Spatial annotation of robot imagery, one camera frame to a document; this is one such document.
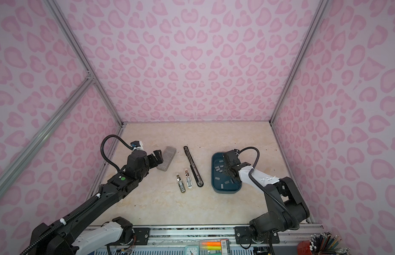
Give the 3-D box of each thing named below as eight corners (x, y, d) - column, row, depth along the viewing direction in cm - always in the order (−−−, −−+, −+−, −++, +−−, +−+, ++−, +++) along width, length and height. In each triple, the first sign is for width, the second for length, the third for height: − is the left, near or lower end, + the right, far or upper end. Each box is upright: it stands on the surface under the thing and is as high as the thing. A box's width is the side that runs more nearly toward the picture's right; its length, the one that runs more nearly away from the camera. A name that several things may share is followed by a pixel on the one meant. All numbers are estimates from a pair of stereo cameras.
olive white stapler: (182, 193, 88) (181, 190, 85) (176, 179, 94) (175, 175, 90) (186, 191, 89) (185, 188, 85) (180, 177, 94) (179, 173, 91)
